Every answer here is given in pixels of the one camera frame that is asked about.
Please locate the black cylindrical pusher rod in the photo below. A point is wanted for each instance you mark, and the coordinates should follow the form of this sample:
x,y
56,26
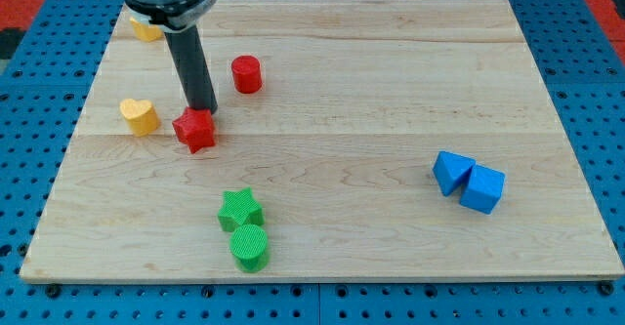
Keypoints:
x,y
189,59

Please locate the red star block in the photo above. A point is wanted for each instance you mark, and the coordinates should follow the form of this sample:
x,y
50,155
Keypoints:
x,y
195,128

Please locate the yellow block behind arm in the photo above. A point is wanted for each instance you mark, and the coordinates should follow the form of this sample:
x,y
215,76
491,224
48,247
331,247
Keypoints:
x,y
145,32

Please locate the yellow heart block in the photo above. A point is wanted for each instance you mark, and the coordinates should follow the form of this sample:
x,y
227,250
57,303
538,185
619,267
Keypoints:
x,y
140,116

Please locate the green star block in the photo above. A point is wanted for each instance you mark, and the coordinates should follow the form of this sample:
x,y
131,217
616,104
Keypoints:
x,y
239,208

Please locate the red cylinder block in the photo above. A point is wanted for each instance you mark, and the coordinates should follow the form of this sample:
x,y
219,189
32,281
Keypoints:
x,y
247,74

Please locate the wooden board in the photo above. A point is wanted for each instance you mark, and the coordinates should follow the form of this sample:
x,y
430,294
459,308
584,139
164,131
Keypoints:
x,y
338,146

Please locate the green cylinder block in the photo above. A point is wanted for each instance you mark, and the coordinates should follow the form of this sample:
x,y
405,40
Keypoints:
x,y
250,248

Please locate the blue triangular prism block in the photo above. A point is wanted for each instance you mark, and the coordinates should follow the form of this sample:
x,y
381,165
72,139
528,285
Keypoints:
x,y
451,170

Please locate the blue cube block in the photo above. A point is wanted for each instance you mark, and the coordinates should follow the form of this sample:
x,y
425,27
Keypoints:
x,y
483,190

